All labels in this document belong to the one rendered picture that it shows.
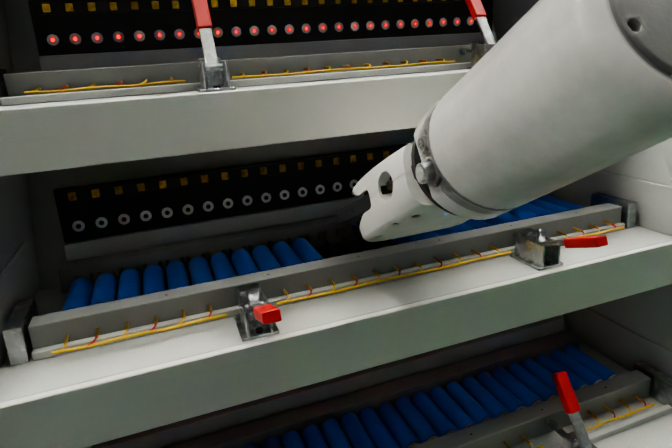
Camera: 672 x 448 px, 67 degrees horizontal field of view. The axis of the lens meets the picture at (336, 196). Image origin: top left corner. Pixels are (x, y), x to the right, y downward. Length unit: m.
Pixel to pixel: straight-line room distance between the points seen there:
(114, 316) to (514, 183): 0.30
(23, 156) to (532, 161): 0.33
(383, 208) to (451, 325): 0.13
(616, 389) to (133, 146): 0.52
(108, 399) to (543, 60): 0.33
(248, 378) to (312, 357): 0.05
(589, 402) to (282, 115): 0.42
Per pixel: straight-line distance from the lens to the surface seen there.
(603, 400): 0.62
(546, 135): 0.25
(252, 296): 0.39
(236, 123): 0.41
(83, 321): 0.43
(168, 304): 0.42
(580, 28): 0.22
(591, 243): 0.45
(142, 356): 0.40
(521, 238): 0.51
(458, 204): 0.32
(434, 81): 0.47
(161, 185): 0.53
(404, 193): 0.34
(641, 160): 0.63
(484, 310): 0.46
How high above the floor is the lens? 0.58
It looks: 6 degrees up
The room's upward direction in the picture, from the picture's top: 11 degrees counter-clockwise
